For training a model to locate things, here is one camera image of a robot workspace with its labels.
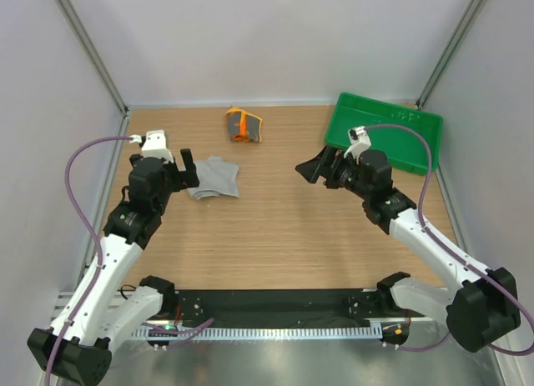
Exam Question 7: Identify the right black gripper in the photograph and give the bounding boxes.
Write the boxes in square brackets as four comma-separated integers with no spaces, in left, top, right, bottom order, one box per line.
[295,144,371,200]

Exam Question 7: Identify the grey panda towel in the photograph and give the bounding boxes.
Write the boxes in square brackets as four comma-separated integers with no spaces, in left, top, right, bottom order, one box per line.
[187,156,240,200]

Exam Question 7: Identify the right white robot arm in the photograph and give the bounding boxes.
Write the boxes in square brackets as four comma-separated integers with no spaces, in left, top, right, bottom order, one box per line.
[295,147,521,353]

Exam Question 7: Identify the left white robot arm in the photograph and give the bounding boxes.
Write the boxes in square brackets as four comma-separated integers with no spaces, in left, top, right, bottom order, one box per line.
[28,148,199,385]

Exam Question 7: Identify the rolled grey orange towel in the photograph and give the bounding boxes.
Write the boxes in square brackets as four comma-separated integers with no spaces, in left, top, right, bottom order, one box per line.
[224,107,263,143]

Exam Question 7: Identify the green plastic tray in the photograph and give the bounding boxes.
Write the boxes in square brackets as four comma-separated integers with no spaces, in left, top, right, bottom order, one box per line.
[325,93,443,175]

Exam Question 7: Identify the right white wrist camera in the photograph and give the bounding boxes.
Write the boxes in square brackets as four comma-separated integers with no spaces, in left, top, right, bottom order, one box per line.
[344,126,371,161]

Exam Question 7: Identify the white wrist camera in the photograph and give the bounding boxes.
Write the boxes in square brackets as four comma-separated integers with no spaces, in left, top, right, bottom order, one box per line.
[129,129,174,163]
[344,126,371,161]

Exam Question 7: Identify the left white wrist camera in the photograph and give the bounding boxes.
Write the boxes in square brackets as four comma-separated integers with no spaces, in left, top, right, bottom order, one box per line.
[129,129,174,163]

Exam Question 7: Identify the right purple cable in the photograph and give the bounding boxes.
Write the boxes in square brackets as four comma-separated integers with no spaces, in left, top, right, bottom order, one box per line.
[365,123,534,357]

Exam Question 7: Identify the purple cable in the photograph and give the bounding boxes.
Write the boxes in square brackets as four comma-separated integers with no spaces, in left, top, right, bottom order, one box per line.
[43,136,216,386]
[365,123,534,357]

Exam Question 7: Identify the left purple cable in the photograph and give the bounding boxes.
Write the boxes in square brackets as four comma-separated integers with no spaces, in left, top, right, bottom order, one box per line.
[43,136,216,386]

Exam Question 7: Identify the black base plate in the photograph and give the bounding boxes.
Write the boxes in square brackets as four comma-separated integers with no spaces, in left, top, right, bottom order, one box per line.
[156,288,421,329]

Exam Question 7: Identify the white slotted cable duct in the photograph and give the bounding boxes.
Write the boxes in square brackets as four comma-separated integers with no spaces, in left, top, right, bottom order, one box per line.
[128,325,383,342]

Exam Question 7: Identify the left aluminium frame post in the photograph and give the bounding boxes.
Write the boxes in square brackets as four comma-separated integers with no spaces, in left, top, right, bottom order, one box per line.
[55,0,128,116]

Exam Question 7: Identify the aluminium frame post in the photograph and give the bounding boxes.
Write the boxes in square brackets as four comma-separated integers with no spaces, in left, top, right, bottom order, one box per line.
[416,0,487,110]
[55,0,128,116]

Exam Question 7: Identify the right aluminium frame post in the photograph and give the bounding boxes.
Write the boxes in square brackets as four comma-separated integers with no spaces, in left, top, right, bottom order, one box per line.
[416,0,487,110]

